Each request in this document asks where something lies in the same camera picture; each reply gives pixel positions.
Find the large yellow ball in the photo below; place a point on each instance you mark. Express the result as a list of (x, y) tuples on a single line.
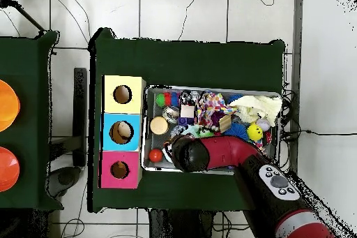
[(255, 132)]

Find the colourful polka dot cloth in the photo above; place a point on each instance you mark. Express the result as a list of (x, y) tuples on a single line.
[(211, 108)]

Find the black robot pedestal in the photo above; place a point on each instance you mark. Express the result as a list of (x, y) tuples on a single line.
[(184, 227)]

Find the crushed silver can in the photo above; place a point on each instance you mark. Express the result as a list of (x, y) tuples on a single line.
[(171, 114)]

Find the toy hamburger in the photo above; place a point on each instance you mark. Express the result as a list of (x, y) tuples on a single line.
[(159, 125)]

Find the red ball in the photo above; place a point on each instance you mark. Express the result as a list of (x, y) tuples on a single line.
[(155, 155)]

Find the cream yellow cloth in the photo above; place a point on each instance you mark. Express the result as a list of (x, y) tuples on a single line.
[(259, 107)]

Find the mint green cloth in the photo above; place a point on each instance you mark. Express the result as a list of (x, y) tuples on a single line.
[(192, 131)]

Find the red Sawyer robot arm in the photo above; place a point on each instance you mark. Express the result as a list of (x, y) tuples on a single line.
[(234, 151)]

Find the orange bowl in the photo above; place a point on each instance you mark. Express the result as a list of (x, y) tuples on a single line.
[(6, 105), (6, 169)]

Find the black stand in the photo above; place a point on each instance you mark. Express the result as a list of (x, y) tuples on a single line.
[(80, 109)]

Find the shallow clear mesh bin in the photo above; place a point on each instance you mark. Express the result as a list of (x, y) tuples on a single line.
[(146, 137)]

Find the wooden box with three holes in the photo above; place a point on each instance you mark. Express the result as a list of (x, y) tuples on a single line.
[(124, 114)]

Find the blue spiky ball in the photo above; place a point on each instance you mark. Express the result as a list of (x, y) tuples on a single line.
[(235, 99), (237, 131)]

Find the dark green table cloth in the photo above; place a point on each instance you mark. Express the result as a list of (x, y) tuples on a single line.
[(184, 62), (30, 81)]

